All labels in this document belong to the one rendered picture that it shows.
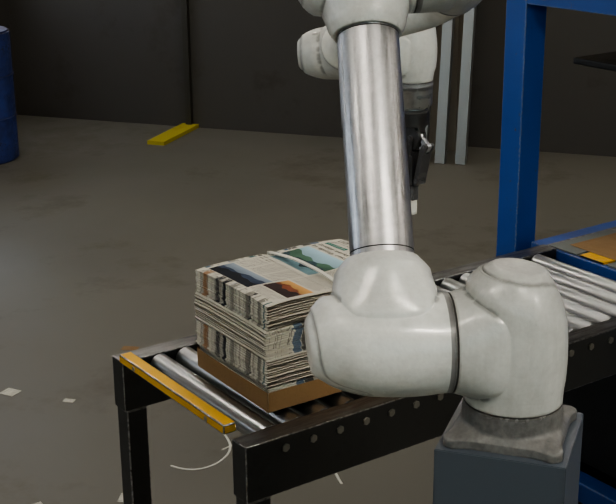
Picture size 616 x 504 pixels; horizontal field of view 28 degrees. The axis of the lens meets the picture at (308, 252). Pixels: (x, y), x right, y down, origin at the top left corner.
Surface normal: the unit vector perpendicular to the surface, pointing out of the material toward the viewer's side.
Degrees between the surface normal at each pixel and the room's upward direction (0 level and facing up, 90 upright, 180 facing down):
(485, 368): 95
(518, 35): 90
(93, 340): 0
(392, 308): 54
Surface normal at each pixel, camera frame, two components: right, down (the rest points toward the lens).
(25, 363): -0.01, -0.95
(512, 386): -0.19, 0.36
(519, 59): -0.82, 0.18
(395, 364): 0.04, 0.31
